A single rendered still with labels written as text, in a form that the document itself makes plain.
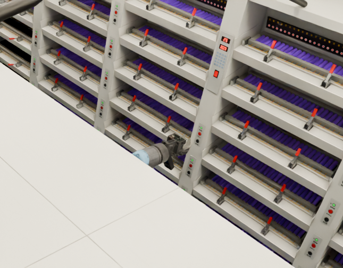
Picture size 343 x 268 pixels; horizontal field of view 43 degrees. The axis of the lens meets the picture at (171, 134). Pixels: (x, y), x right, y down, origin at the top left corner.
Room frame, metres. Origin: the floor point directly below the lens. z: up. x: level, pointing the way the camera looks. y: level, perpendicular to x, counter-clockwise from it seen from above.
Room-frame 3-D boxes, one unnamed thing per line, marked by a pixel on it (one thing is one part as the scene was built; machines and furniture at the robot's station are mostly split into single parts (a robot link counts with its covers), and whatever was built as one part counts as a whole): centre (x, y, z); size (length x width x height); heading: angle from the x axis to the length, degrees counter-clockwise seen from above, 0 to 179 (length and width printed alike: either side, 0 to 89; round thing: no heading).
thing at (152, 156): (1.58, 0.08, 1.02); 0.12 x 0.09 x 0.10; 145
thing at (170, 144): (1.72, -0.01, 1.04); 0.12 x 0.08 x 0.09; 145
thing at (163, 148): (1.65, 0.03, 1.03); 0.10 x 0.05 x 0.09; 55
